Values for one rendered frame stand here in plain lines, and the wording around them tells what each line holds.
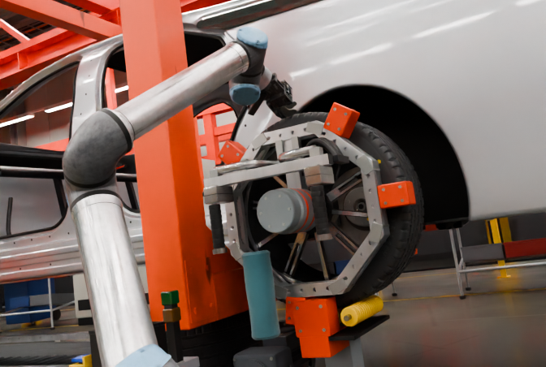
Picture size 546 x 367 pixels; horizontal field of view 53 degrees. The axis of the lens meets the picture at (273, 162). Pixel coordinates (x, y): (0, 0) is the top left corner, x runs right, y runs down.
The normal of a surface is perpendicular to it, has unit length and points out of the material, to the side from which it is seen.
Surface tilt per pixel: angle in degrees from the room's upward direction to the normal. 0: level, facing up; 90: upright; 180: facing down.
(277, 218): 90
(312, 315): 90
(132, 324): 58
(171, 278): 90
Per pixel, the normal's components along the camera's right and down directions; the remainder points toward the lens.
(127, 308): 0.40, -0.68
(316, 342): -0.48, -0.06
